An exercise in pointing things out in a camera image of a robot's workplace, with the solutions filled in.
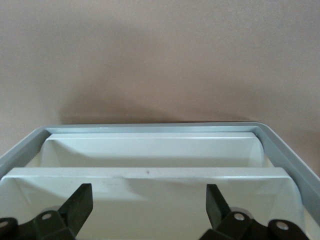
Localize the white drawer cabinet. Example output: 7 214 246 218
0 121 320 240

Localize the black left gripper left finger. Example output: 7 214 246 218
0 183 94 240

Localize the white plastic drawer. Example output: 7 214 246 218
0 166 305 240
39 132 265 169

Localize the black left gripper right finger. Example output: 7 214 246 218
199 184 307 240

